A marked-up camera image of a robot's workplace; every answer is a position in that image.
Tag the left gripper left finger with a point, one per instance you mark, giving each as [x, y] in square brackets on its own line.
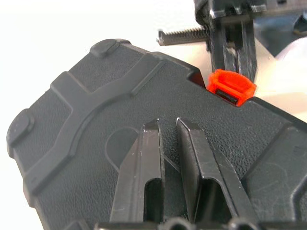
[141, 167]

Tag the black plastic tool case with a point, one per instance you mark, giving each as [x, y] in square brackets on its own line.
[96, 115]

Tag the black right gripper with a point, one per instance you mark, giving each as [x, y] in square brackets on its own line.
[223, 9]

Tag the orange case latch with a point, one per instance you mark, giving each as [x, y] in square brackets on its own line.
[230, 83]

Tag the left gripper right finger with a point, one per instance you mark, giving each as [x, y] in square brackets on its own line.
[206, 167]

